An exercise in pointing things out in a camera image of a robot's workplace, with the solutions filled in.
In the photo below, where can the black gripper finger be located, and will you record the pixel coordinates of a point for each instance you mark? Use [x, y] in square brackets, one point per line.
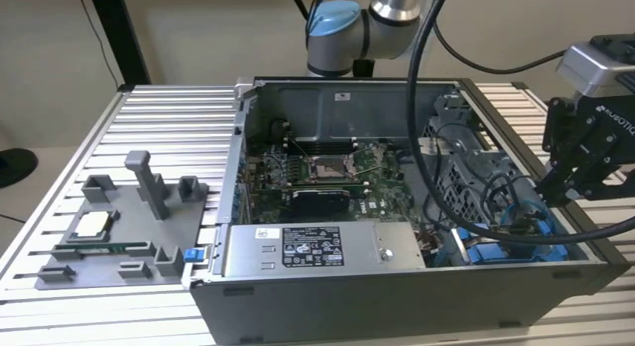
[600, 160]
[563, 137]

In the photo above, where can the black upright post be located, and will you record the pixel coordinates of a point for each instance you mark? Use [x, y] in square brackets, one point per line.
[121, 37]

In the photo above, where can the metal disk bay cage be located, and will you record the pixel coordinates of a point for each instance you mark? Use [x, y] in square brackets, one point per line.
[466, 167]

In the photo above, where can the black round stand base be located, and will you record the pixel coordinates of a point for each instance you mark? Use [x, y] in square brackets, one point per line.
[17, 167]

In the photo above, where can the silver power supply unit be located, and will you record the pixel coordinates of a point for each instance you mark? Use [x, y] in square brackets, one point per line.
[248, 249]

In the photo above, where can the CPU socket locking lever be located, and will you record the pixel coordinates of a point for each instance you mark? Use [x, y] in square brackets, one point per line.
[368, 149]

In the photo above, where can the small blue case latch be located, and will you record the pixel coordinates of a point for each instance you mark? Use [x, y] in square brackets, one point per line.
[193, 256]

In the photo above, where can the green RAM stick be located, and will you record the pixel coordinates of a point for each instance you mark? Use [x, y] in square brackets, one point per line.
[109, 247]

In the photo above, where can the CPU socket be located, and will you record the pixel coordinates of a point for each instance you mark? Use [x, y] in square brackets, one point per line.
[329, 169]

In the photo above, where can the blue carrier in bay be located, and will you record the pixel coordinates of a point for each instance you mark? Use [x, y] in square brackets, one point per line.
[488, 257]

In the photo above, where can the green motherboard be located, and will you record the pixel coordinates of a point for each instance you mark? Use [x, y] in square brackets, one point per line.
[381, 189]

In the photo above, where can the grey parts rack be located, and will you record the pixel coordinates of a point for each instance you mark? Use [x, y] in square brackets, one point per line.
[133, 227]

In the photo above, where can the silver metal block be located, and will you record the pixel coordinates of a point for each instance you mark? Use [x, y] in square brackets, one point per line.
[432, 147]

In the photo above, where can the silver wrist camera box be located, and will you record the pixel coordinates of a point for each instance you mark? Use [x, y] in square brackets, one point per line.
[590, 68]

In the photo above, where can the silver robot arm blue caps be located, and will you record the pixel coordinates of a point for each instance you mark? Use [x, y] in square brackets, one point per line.
[332, 52]

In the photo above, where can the silver CPU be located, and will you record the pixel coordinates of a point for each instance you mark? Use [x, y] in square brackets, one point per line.
[93, 226]

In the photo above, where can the open dark grey PC case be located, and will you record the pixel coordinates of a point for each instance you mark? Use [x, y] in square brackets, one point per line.
[347, 309]

